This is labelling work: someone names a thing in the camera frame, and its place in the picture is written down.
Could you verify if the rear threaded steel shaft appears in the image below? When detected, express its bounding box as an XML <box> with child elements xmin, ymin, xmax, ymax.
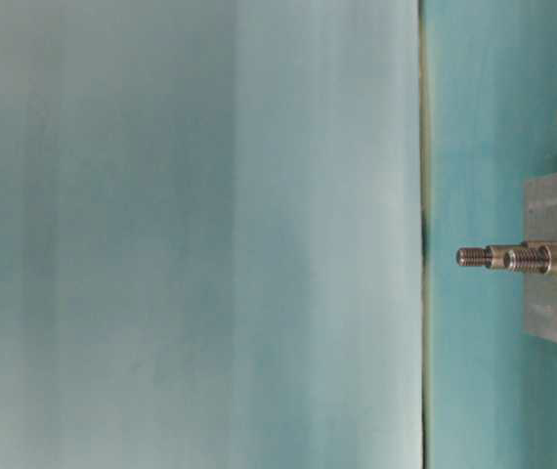
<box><xmin>456</xmin><ymin>241</ymin><xmax>557</xmax><ymax>271</ymax></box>

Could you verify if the threaded steel shaft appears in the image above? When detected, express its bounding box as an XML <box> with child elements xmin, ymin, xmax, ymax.
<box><xmin>456</xmin><ymin>241</ymin><xmax>557</xmax><ymax>271</ymax></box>
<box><xmin>503</xmin><ymin>244</ymin><xmax>557</xmax><ymax>276</ymax></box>

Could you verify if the front threaded steel shaft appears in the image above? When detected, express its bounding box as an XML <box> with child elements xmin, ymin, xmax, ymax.
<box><xmin>503</xmin><ymin>244</ymin><xmax>557</xmax><ymax>276</ymax></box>

